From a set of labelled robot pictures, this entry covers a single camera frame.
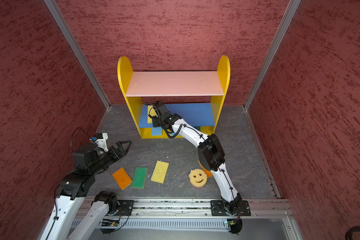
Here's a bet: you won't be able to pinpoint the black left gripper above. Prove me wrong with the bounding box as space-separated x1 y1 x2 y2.
90 141 133 174

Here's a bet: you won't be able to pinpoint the blue sponge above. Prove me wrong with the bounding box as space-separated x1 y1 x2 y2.
151 127 163 136

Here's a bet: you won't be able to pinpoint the light green sponge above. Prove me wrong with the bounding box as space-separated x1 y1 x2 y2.
132 167 148 189

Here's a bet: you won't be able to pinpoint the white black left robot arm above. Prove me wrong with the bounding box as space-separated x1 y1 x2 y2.
41 141 132 240

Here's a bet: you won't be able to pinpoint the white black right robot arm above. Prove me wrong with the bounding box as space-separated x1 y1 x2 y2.
144 101 242 216

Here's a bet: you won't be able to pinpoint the yellow shelf pink blue boards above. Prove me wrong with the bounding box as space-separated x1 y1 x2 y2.
118 56 231 139

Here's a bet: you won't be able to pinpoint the orange sponge left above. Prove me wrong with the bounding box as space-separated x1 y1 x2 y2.
112 167 133 191

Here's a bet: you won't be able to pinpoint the orange sponge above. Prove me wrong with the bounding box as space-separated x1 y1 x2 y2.
112 167 133 191
199 161 213 178

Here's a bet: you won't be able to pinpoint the yellow smiley face sponge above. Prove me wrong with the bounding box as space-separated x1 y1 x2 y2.
189 169 208 188

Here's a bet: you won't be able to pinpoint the orange sponge right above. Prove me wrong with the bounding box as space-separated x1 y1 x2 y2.
199 161 213 178

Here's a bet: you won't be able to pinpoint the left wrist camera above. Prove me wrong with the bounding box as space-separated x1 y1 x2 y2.
91 133 108 153

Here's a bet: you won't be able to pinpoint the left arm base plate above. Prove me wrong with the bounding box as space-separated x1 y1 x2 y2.
106 200 135 217

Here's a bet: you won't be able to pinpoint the aluminium rail frame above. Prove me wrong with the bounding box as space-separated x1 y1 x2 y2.
41 197 307 240

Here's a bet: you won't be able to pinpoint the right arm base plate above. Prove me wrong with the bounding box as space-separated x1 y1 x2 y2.
210 200 251 217

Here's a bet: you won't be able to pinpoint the black corrugated cable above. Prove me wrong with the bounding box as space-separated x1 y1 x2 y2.
344 225 360 240

